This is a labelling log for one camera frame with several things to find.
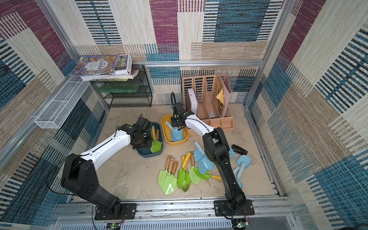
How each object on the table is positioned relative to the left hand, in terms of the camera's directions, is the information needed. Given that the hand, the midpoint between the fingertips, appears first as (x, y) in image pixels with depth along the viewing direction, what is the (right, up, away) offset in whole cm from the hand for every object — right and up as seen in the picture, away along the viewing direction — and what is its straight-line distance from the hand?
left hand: (148, 144), depth 87 cm
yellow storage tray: (+9, +7, +17) cm, 20 cm away
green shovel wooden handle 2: (+8, -16, -2) cm, 18 cm away
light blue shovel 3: (+58, -11, +1) cm, 59 cm away
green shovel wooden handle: (+3, -2, +9) cm, 9 cm away
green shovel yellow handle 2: (+20, -17, -5) cm, 27 cm away
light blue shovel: (+16, +4, +11) cm, 20 cm away
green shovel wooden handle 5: (+26, -17, -2) cm, 31 cm away
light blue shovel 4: (+34, -11, 0) cm, 36 cm away
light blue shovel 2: (+10, +12, +17) cm, 23 cm away
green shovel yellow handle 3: (+35, -18, -3) cm, 39 cm away
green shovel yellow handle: (0, +6, +12) cm, 14 cm away
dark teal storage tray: (-2, -6, +5) cm, 8 cm away
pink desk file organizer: (+42, +25, +32) cm, 58 cm away
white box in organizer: (+27, +25, +5) cm, 37 cm away
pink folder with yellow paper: (+46, +30, +4) cm, 55 cm away
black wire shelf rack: (-10, +34, +9) cm, 36 cm away
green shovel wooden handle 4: (+13, -21, -6) cm, 25 cm away
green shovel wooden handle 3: (+14, -10, 0) cm, 17 cm away
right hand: (+14, +14, +14) cm, 25 cm away
